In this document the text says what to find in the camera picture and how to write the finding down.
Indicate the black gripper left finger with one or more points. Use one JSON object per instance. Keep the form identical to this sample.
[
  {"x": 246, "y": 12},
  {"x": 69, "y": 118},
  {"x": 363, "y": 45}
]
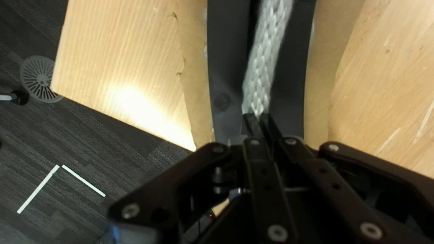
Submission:
[{"x": 263, "y": 181}]

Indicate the white floor tape strip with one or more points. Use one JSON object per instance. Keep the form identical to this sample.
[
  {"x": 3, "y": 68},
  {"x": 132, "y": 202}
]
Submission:
[
  {"x": 83, "y": 181},
  {"x": 39, "y": 189}
]

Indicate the office chair with casters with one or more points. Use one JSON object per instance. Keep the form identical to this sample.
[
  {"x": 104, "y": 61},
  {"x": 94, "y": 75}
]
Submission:
[{"x": 18, "y": 96}]

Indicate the round grey floor vent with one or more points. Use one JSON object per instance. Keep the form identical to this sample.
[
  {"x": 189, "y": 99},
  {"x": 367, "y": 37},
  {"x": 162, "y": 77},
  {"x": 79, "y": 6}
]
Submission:
[{"x": 39, "y": 76}]

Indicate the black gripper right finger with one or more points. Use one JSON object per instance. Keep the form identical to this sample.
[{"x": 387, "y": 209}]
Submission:
[{"x": 344, "y": 190}]

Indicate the black curved grooved track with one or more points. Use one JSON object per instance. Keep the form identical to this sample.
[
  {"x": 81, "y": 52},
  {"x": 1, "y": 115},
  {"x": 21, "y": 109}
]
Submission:
[{"x": 226, "y": 68}]

